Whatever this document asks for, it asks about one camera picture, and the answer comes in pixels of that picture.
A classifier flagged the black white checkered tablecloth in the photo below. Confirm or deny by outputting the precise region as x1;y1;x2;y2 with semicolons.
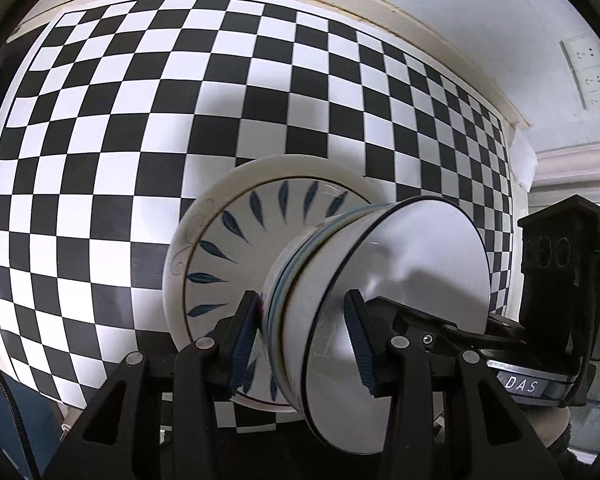
0;0;518;433

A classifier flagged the white wall socket panel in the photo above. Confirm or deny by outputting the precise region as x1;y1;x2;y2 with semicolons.
560;35;600;111

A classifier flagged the person's right forearm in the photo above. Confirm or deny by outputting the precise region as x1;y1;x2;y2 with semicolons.
527;405;600;468

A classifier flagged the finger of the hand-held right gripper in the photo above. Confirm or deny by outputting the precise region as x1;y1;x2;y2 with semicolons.
372;298;525;357
488;311;527;335

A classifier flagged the white plate blue leaf pattern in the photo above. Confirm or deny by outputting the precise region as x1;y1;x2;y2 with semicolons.
182;177;376;408

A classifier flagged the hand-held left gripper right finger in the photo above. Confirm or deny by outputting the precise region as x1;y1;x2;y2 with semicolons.
343;289;563;480

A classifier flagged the white cup with stripes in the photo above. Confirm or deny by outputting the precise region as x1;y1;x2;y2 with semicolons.
280;197;491;453

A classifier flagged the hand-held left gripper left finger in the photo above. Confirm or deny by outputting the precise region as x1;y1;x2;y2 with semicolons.
42;290;261;480

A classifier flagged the large white plate swirl print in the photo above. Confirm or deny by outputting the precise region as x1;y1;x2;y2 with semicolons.
162;155;381;413

